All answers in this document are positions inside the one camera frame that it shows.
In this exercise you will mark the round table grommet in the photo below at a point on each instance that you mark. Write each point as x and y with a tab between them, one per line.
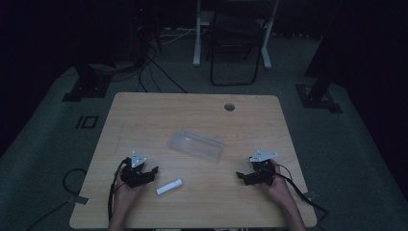
229	107

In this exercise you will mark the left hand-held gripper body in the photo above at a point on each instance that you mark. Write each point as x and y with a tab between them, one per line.
136	173

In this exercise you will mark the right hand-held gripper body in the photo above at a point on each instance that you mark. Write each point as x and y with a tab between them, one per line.
263	166

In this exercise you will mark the person's left hand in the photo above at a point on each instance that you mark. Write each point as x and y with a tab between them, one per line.
125	193

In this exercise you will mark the black stand with base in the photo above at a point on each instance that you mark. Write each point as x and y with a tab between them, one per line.
88	86
317	93

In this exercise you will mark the black folding chair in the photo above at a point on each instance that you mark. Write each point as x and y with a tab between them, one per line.
235	29

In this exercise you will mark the grey tape strip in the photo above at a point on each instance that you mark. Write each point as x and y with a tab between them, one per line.
78	200
310	194

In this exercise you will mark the black floor tape marker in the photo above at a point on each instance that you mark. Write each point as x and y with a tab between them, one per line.
87	122

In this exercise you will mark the white stick tube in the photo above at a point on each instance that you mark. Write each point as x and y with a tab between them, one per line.
169	187

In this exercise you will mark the clear plastic box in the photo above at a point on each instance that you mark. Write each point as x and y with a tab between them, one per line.
196	145

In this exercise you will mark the person's right hand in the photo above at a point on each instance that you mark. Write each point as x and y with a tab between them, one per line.
278	187

